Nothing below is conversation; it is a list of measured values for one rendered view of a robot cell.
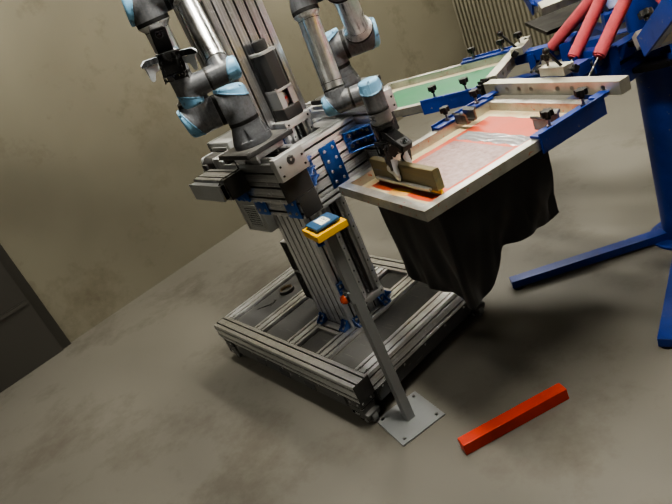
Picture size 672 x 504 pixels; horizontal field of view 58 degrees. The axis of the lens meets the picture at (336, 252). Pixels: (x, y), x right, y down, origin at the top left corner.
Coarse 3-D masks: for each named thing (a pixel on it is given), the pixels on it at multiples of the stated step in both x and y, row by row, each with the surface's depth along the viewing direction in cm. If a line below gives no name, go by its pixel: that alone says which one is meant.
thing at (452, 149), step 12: (492, 120) 242; (504, 120) 237; (516, 120) 232; (492, 132) 231; (444, 144) 240; (456, 144) 234; (468, 144) 229; (480, 144) 224; (420, 156) 238; (432, 156) 233; (444, 156) 228; (456, 156) 223
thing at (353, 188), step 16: (480, 112) 252; (560, 112) 221; (448, 128) 247; (416, 144) 242; (528, 144) 198; (496, 160) 197; (512, 160) 195; (368, 176) 235; (480, 176) 191; (496, 176) 194; (352, 192) 225; (368, 192) 216; (448, 192) 189; (464, 192) 189; (400, 208) 197; (416, 208) 188; (432, 208) 185; (448, 208) 188
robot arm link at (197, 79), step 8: (184, 72) 188; (200, 72) 191; (176, 80) 188; (184, 80) 189; (192, 80) 190; (200, 80) 190; (176, 88) 190; (184, 88) 190; (192, 88) 190; (200, 88) 191; (208, 88) 192; (176, 96) 193; (184, 96) 191; (192, 96) 191; (200, 96) 193; (184, 104) 192; (192, 104) 192
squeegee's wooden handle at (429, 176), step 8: (376, 160) 223; (384, 160) 219; (376, 168) 226; (384, 168) 220; (400, 168) 210; (408, 168) 205; (416, 168) 200; (424, 168) 197; (432, 168) 194; (384, 176) 224; (392, 176) 218; (408, 176) 208; (416, 176) 203; (424, 176) 198; (432, 176) 194; (440, 176) 195; (424, 184) 201; (432, 184) 196; (440, 184) 195
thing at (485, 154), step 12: (528, 120) 227; (504, 132) 226; (516, 132) 221; (528, 132) 217; (492, 144) 220; (504, 144) 216; (468, 156) 219; (480, 156) 214; (492, 156) 210; (444, 168) 218; (456, 168) 213; (468, 168) 209; (480, 168) 205; (444, 180) 208; (456, 180) 204; (420, 192) 207; (444, 192) 200
